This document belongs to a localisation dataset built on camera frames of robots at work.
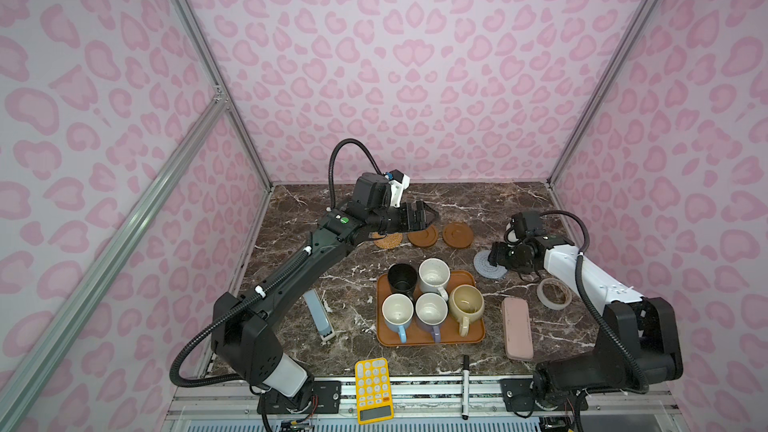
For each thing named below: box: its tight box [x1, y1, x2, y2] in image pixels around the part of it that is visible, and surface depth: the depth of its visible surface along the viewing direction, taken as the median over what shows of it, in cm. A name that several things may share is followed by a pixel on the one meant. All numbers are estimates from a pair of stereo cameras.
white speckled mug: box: [418, 257, 451, 302], surface depth 88 cm
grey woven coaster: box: [474, 250, 508, 279], surface depth 97 cm
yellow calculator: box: [354, 357, 394, 425], surface depth 75 cm
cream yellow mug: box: [449, 284, 485, 337], surface depth 82 cm
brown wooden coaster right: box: [442, 222, 474, 249], surface depth 106 cm
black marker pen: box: [462, 355, 470, 420], surface depth 76 cm
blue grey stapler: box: [303, 289, 335, 341], surface depth 84 cm
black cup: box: [388, 263, 418, 298], surface depth 87 cm
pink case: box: [501, 297, 534, 362], surface depth 82 cm
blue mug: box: [381, 293, 415, 343], surface depth 81 cm
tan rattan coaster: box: [372, 232, 403, 249], surface depth 105 cm
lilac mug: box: [415, 292, 449, 344], surface depth 82 cm
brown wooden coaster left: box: [407, 224, 438, 247], surface depth 105 cm
